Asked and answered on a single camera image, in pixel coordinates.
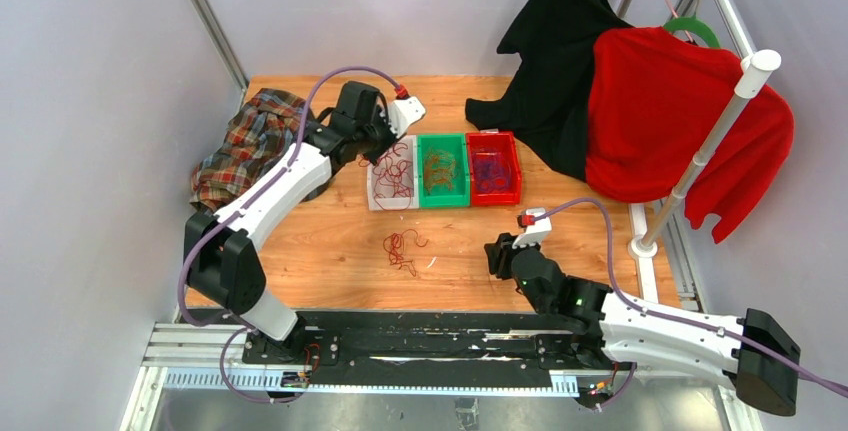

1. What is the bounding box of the red thin cable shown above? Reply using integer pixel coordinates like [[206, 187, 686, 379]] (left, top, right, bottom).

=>
[[357, 141, 431, 278]]

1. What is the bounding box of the orange thin cable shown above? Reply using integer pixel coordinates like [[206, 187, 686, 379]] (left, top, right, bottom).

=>
[[423, 149, 465, 197]]

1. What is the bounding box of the purple thin cable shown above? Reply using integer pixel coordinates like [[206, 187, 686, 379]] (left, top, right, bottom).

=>
[[472, 151, 518, 196]]

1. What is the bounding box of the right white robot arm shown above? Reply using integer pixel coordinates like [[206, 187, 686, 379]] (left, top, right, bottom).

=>
[[483, 233, 800, 417]]

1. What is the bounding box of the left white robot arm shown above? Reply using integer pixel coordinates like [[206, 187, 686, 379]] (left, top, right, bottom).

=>
[[178, 81, 426, 364]]

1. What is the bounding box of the white plastic bin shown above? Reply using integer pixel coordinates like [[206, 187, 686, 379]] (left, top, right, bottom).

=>
[[366, 135, 420, 211]]

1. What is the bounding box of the red plastic bin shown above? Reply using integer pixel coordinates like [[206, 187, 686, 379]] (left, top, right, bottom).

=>
[[465, 132, 523, 207]]

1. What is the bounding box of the green plastic bin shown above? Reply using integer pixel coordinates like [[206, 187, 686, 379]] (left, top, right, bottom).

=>
[[417, 133, 471, 208]]

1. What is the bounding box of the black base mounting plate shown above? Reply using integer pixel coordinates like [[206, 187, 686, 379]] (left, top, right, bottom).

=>
[[247, 310, 632, 380]]

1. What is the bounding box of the plaid flannel shirt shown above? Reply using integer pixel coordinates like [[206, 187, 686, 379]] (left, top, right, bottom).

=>
[[189, 88, 305, 214]]

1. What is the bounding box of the black t-shirt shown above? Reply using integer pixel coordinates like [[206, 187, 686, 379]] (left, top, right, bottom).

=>
[[465, 0, 630, 181]]

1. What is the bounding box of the red t-shirt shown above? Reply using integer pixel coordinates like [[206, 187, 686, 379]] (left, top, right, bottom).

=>
[[585, 27, 794, 243]]

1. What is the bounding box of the green hanger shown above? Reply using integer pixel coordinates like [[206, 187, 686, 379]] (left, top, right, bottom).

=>
[[663, 16, 722, 49]]

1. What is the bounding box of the white clothes rack pole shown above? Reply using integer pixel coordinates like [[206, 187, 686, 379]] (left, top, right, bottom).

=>
[[629, 49, 782, 259]]

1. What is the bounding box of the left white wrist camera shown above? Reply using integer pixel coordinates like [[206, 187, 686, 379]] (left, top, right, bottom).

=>
[[387, 96, 426, 139]]

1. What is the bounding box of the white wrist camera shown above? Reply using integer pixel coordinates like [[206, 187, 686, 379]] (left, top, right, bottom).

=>
[[387, 96, 426, 139], [512, 207, 552, 248]]

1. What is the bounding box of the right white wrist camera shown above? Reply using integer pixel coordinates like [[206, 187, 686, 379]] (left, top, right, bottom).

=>
[[512, 207, 552, 248]]

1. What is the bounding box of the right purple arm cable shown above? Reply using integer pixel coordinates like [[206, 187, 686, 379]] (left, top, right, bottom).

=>
[[517, 197, 848, 400]]

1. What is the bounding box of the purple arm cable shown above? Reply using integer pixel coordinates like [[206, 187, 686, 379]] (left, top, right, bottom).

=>
[[517, 197, 848, 400], [177, 66, 407, 405]]

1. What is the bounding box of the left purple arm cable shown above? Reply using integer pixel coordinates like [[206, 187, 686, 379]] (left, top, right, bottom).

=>
[[177, 66, 407, 405]]

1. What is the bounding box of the slotted aluminium rail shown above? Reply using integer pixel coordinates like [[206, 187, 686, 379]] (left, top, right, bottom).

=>
[[142, 324, 580, 399]]

